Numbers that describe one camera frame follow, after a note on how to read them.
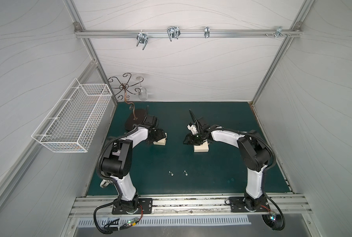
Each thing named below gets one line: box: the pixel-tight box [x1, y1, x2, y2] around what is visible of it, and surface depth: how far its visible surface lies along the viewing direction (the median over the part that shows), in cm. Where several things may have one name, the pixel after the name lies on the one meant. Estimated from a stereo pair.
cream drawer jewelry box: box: [193, 139, 210, 153], surface depth 94 cm
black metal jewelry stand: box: [108, 73, 144, 121], surface depth 90 cm
